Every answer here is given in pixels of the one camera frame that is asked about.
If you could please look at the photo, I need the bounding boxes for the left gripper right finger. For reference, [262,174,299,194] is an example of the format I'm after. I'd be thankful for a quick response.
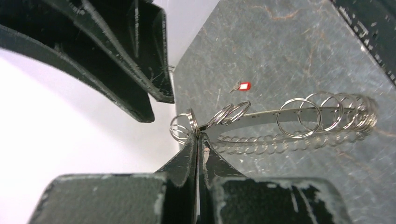
[198,133,352,224]

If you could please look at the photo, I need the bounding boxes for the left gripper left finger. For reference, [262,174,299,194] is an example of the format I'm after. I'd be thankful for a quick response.
[29,134,198,224]

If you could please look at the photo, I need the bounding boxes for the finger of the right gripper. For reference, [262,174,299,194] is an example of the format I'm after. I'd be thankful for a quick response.
[0,0,155,123]
[46,0,174,104]

